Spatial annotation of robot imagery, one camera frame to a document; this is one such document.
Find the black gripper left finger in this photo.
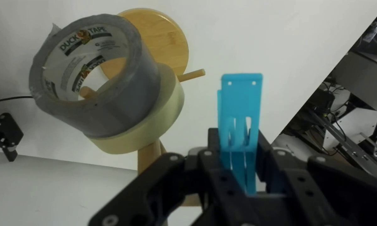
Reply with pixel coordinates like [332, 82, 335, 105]
[86, 128, 256, 226]

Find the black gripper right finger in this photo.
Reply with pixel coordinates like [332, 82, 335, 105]
[255, 129, 377, 226]

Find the wooden peg stand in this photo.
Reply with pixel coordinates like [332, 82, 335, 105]
[76, 6, 207, 207]

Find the cream masking tape roll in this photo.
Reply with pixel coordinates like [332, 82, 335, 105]
[86, 64, 186, 154]

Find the black clamp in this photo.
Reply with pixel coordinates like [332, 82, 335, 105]
[0, 112, 25, 163]

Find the grey duct tape roll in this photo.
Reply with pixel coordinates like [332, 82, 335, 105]
[27, 13, 162, 141]

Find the thin black cable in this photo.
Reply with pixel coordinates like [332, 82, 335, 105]
[0, 94, 35, 108]

